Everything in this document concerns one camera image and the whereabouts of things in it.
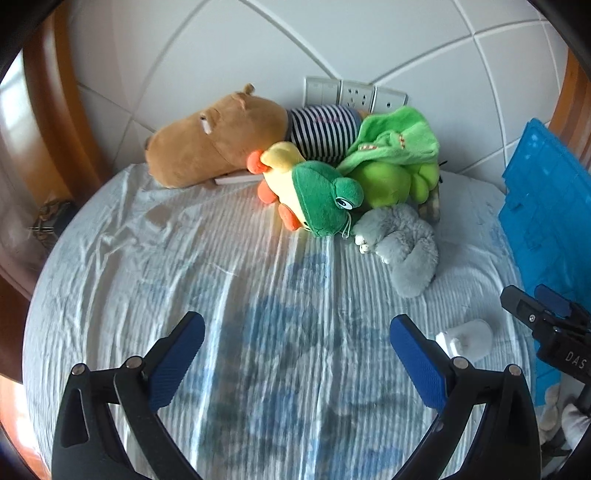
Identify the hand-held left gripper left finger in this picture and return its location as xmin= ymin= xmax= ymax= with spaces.
xmin=52 ymin=311 xmax=206 ymax=480

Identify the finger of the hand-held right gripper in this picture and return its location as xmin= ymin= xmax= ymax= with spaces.
xmin=534 ymin=285 xmax=591 ymax=324
xmin=500 ymin=285 xmax=555 ymax=340

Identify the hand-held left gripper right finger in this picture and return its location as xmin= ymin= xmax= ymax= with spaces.
xmin=389 ymin=315 xmax=541 ymax=480

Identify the white plug-in device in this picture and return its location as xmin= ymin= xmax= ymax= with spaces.
xmin=435 ymin=320 xmax=492 ymax=358

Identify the blue plastic crate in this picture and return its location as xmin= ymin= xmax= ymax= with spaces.
xmin=498 ymin=117 xmax=591 ymax=404

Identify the grey fluffy plush toy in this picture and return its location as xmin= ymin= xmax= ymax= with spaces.
xmin=352 ymin=203 xmax=439 ymax=298

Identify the large green frog plush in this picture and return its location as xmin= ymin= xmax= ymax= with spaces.
xmin=336 ymin=106 xmax=441 ymax=208

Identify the yellow duck plush frog hat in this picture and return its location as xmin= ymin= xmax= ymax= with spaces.
xmin=246 ymin=141 xmax=365 ymax=238

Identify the light blue printed tablecloth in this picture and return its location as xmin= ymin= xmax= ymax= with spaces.
xmin=25 ymin=161 xmax=561 ymax=480

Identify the blue white booklet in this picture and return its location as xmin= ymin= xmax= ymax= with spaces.
xmin=213 ymin=172 xmax=260 ymax=186

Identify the dark metal latch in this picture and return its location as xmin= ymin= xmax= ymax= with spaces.
xmin=28 ymin=199 xmax=71 ymax=241

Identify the brown capybara plush striped shirt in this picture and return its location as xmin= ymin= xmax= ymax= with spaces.
xmin=144 ymin=83 xmax=370 ymax=189

